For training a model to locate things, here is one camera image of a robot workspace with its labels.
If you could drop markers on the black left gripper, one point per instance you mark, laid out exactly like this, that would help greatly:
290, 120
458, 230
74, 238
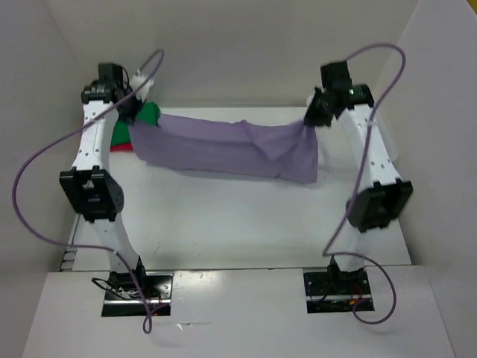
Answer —
130, 117

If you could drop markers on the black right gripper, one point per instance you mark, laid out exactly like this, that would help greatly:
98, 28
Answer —
311, 116

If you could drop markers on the green t shirt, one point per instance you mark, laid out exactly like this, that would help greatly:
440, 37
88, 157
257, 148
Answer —
149, 114

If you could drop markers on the red t shirt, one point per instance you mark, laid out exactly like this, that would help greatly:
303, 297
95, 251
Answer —
127, 147

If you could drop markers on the lavender t shirt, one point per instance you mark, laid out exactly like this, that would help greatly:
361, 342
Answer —
288, 152

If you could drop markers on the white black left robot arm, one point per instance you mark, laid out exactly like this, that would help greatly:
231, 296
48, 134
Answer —
90, 188

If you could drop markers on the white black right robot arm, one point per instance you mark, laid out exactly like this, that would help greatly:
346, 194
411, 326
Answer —
379, 194

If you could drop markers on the white plastic basket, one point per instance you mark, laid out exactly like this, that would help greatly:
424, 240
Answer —
335, 153

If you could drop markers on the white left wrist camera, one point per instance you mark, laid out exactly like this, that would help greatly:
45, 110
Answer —
141, 84

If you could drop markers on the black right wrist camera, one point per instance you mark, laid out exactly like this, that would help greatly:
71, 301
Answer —
335, 76

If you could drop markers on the aluminium table edge rail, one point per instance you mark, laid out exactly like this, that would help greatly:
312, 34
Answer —
69, 254

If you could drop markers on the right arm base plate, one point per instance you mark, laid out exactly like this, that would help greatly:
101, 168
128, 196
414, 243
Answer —
323, 296

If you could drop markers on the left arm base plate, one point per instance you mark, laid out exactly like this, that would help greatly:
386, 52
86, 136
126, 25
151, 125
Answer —
126, 302

